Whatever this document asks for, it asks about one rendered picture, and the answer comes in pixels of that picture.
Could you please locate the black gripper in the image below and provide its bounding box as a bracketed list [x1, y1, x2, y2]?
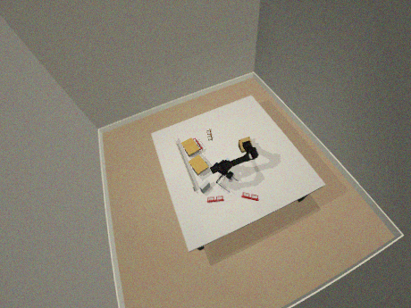
[218, 171, 233, 179]

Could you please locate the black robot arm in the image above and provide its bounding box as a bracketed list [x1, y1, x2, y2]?
[210, 140, 259, 174]

